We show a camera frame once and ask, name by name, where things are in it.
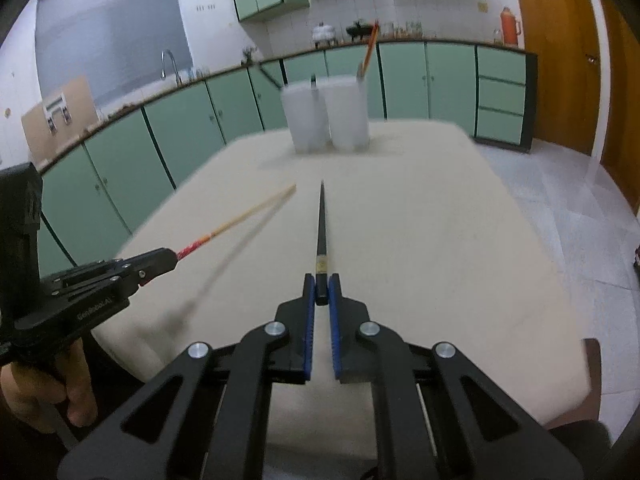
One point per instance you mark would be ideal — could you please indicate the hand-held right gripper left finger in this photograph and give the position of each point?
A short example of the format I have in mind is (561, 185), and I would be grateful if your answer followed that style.
(309, 330)

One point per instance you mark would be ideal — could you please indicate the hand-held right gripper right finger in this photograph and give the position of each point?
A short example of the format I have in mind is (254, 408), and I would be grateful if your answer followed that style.
(334, 330)

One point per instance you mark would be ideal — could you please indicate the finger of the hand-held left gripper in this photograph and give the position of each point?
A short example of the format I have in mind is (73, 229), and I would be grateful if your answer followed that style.
(160, 259)

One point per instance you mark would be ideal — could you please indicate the red-ended bamboo chopstick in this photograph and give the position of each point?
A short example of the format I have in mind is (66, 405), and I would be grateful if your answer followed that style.
(240, 218)
(370, 42)

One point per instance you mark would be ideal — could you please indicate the black chopstick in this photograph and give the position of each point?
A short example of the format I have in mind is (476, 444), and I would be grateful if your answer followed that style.
(321, 240)

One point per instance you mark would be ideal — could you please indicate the white plastic container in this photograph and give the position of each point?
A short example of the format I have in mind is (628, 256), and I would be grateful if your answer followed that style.
(305, 120)
(347, 115)

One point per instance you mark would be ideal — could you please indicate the person's left hand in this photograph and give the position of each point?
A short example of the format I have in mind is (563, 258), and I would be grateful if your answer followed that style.
(80, 390)

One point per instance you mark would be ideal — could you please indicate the green base cabinet run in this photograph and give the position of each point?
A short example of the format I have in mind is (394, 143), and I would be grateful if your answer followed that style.
(190, 125)

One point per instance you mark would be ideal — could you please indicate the cardboard box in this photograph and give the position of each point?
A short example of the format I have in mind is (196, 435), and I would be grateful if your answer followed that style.
(60, 120)

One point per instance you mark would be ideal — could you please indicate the chrome faucet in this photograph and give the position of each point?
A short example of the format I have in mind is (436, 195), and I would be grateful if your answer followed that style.
(171, 62)

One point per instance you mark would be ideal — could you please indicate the window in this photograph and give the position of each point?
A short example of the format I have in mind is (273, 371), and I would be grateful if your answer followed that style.
(110, 35)

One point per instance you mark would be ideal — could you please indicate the white cooking pot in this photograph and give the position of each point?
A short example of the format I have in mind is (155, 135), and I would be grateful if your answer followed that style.
(323, 34)

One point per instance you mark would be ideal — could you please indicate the black wok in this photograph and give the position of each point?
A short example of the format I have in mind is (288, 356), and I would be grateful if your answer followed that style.
(361, 30)

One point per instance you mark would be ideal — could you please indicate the glass jar set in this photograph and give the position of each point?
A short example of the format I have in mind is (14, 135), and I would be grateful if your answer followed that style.
(414, 30)
(392, 31)

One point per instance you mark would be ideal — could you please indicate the small glass jar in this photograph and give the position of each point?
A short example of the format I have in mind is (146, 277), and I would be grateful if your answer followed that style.
(497, 36)

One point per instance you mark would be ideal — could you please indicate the orange thermos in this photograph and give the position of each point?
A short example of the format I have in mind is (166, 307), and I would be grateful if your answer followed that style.
(510, 27)

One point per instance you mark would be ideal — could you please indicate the wooden door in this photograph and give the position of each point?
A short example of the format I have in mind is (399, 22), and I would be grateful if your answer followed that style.
(620, 110)
(555, 55)

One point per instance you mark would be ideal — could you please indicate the wall socket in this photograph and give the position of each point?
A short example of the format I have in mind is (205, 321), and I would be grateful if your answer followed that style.
(206, 8)

